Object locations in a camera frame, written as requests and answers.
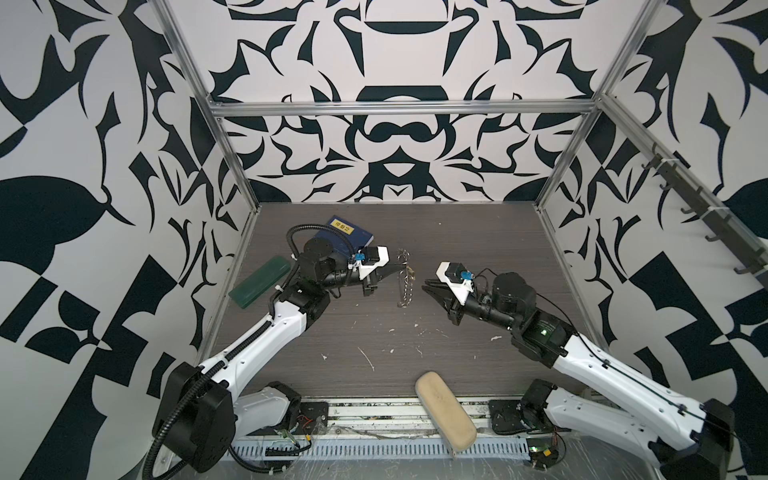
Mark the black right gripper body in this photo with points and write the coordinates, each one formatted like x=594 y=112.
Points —
x=460 y=308

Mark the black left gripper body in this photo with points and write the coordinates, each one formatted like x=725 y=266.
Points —
x=367 y=284

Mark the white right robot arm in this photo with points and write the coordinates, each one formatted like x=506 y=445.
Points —
x=677 y=435

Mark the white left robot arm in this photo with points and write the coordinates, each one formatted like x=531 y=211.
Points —
x=202 y=412

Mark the blue book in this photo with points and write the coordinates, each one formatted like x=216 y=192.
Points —
x=356 y=235

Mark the beige glasses case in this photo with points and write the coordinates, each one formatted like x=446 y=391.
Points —
x=446 y=413

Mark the green flat case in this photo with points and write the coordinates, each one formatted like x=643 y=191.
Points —
x=260 y=281

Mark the small circuit board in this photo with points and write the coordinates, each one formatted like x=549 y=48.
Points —
x=545 y=452

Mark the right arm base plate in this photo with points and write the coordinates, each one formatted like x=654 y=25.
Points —
x=507 y=417

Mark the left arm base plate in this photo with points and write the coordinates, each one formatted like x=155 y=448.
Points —
x=307 y=417

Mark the white slotted cable duct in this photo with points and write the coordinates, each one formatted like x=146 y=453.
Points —
x=365 y=449

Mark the grey wall hook rack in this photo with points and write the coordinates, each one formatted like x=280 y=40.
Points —
x=701 y=204

